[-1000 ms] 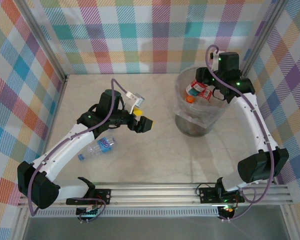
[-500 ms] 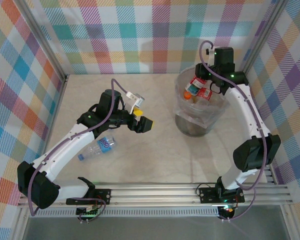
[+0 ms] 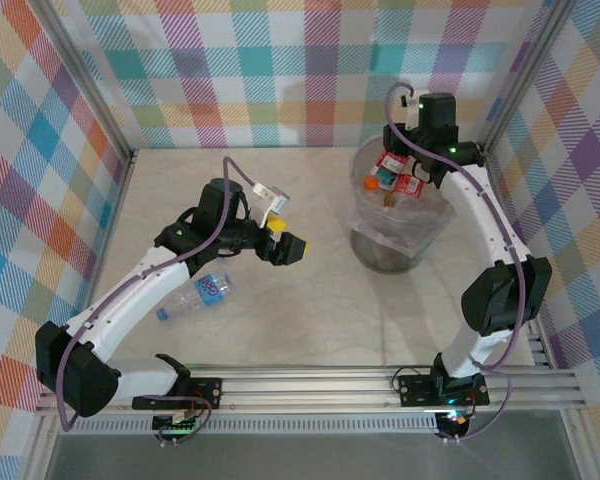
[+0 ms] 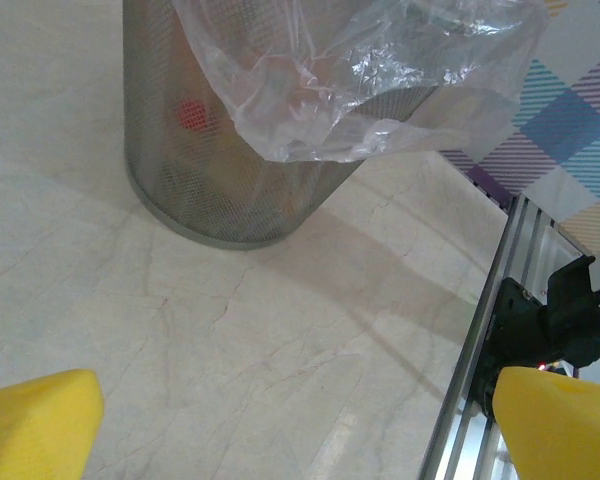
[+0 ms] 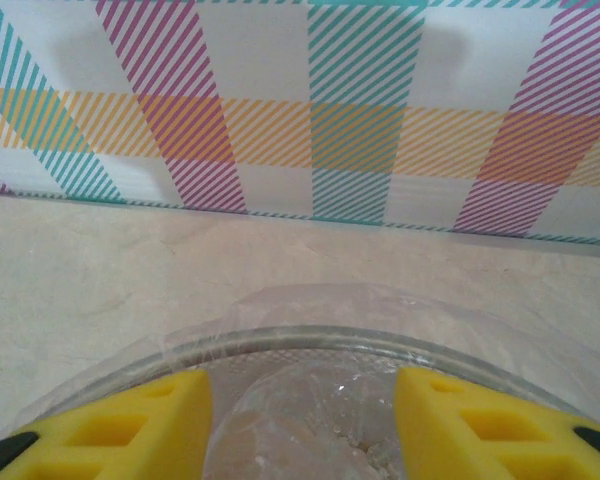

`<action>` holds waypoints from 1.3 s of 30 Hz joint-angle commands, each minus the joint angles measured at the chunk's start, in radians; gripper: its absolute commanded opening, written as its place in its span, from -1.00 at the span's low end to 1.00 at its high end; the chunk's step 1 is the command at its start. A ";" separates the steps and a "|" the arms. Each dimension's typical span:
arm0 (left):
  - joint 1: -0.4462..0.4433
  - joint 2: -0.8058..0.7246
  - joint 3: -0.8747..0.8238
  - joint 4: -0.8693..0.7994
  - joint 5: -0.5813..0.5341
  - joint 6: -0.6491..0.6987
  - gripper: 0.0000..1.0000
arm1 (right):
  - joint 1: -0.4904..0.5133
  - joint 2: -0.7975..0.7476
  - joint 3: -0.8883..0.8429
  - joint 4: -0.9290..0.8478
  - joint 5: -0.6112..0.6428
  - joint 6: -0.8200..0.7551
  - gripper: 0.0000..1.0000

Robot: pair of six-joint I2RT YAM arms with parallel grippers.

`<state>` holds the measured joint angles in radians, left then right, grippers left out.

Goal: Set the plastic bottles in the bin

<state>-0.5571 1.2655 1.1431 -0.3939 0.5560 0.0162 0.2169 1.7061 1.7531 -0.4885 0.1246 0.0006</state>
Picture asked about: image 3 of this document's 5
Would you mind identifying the blue cap blue label bottle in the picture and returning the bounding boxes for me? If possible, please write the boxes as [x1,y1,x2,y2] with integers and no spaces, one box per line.
[154,268,233,325]

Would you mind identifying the red and white label bottle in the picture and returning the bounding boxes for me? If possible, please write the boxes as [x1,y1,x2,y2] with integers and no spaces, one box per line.
[373,150,408,175]

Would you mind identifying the silver wire mesh bin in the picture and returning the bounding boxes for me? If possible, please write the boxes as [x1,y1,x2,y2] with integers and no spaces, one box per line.
[347,135,457,274]

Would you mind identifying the clear plastic bin liner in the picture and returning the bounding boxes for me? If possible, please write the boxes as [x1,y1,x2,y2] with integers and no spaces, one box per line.
[347,135,457,261]

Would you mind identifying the plaid cloth backdrop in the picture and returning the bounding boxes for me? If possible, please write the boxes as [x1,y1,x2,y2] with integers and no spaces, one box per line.
[0,0,600,480]

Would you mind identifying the small circuit board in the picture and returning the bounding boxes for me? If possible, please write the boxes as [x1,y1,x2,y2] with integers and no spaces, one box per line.
[435,409,474,432]
[151,407,204,437]

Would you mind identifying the grey metal sheet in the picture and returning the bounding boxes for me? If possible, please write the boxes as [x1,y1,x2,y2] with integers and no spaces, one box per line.
[44,434,581,480]

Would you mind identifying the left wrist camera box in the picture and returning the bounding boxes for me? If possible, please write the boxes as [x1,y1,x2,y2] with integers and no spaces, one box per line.
[249,182,292,227]

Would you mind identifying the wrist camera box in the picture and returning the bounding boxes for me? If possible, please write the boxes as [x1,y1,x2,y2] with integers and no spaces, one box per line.
[402,89,429,131]
[249,182,292,227]

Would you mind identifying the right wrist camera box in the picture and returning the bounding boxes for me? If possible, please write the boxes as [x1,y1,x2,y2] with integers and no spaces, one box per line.
[402,89,429,131]

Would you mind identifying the aluminium side rail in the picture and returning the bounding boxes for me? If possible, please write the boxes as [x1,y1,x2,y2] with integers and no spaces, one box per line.
[527,317,589,401]
[82,147,140,321]

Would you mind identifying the aluminium frame post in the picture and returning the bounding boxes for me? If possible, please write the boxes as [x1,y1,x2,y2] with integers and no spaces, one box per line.
[482,0,579,156]
[32,0,139,169]

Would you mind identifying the long aluminium base rail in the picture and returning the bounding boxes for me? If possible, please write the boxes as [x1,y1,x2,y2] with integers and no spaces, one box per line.
[34,363,589,417]

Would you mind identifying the slotted grey cable duct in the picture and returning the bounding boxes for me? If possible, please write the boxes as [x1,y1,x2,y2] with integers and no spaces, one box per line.
[74,417,444,437]

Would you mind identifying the aluminium corner post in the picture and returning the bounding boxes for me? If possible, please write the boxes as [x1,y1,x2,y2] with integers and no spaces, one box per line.
[562,407,599,480]
[22,414,56,480]

